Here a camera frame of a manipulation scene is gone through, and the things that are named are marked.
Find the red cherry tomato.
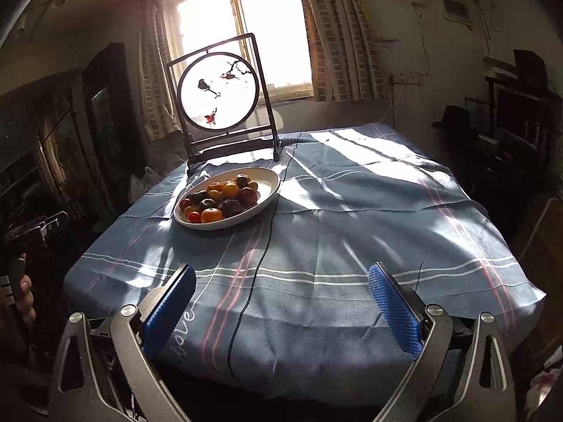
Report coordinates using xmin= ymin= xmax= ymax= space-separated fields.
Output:
xmin=188 ymin=211 xmax=201 ymax=223

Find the dark wrinkled passion fruit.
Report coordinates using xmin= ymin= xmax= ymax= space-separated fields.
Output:
xmin=219 ymin=199 xmax=244 ymax=218

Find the dark red plum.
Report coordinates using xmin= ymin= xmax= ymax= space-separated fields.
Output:
xmin=237 ymin=187 xmax=259 ymax=209

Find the orange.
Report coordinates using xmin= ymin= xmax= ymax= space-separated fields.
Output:
xmin=201 ymin=208 xmax=223 ymax=223
xmin=221 ymin=181 xmax=240 ymax=199

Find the person's left hand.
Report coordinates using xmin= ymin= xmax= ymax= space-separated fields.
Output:
xmin=16 ymin=274 xmax=36 ymax=327

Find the blue striped tablecloth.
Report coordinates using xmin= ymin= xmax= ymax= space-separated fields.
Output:
xmin=64 ymin=124 xmax=545 ymax=406

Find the left checked curtain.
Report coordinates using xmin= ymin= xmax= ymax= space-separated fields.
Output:
xmin=138 ymin=0 xmax=181 ymax=143

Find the checked curtain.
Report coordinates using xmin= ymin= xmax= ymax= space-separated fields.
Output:
xmin=138 ymin=0 xmax=181 ymax=143
xmin=302 ymin=0 xmax=385 ymax=102

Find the white oval plate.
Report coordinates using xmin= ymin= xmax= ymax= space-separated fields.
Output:
xmin=174 ymin=167 xmax=280 ymax=231

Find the round painted screen ornament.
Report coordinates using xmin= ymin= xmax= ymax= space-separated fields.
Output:
xmin=165 ymin=32 xmax=282 ymax=172

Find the right checked curtain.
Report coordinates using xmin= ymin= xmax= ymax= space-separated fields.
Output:
xmin=302 ymin=0 xmax=385 ymax=102

